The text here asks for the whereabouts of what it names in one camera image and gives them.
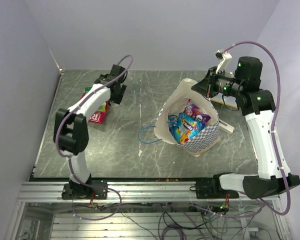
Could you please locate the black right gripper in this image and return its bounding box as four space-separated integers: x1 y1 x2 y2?
191 66 243 99

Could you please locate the red REAL chips bag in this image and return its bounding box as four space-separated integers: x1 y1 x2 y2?
89 101 110 124

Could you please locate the blue candy snack bag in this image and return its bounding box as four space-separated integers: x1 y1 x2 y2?
167 112 206 144

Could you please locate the blue checkered paper bag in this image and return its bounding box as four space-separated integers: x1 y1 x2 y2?
139 78 221 157

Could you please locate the green chips snack bag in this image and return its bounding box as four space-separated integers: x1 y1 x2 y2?
84 87 110 113

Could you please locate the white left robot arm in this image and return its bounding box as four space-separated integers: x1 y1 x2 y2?
53 64 128 199

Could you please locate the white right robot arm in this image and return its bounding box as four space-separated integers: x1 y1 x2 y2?
191 52 300 199

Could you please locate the purple candy snack bag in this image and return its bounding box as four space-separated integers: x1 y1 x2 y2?
183 99 211 123

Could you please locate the white small box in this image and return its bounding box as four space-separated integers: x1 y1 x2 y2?
218 119 235 135

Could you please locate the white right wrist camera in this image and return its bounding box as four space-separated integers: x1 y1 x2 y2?
215 50 232 74

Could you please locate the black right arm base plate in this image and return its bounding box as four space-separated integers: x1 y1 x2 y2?
189 177 239 200

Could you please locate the aluminium frame rail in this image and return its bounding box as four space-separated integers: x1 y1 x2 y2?
17 181 281 203

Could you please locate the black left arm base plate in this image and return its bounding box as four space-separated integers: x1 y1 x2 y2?
61 180 108 200

